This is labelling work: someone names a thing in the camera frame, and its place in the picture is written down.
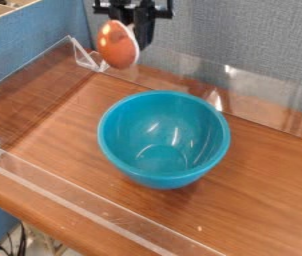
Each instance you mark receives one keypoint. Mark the clear acrylic back barrier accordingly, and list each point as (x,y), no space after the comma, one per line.
(247,77)

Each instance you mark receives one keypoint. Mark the clear acrylic left barrier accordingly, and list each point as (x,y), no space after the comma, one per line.
(36,89)

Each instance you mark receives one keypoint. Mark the clear acrylic corner bracket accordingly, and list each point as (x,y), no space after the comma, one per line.
(88,59)

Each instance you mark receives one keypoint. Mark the blue plastic bowl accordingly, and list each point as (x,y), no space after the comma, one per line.
(164,138)

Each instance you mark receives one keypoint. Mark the clear acrylic barrier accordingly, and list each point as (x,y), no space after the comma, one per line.
(114,218)
(247,77)
(36,89)

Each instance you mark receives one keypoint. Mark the brown white toy mushroom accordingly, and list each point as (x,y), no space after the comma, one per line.
(116,45)

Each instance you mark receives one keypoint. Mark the clear acrylic front barrier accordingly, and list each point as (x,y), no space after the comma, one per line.
(114,218)

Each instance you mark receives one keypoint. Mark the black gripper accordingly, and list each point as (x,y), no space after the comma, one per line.
(140,13)

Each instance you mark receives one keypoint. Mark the blue partition panel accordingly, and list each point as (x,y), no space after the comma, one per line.
(33,28)

